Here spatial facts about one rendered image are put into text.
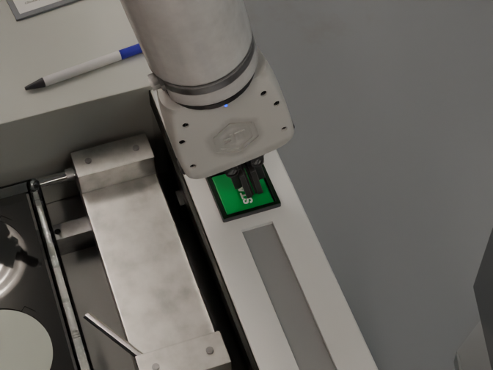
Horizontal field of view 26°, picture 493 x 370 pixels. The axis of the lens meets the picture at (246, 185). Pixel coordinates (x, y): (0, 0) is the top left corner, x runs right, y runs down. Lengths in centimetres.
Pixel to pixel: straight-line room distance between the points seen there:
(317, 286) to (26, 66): 38
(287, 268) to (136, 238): 18
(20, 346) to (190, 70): 34
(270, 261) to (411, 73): 149
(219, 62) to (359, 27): 172
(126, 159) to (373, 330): 102
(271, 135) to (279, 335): 17
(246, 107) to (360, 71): 155
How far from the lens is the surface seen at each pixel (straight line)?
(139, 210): 108
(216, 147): 88
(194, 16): 74
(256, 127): 88
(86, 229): 111
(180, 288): 103
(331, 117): 231
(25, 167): 112
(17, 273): 104
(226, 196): 98
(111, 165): 108
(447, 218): 218
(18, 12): 116
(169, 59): 78
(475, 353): 109
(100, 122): 109
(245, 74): 81
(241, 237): 96
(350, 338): 91
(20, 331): 100
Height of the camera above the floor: 176
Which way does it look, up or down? 54 degrees down
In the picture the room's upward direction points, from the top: straight up
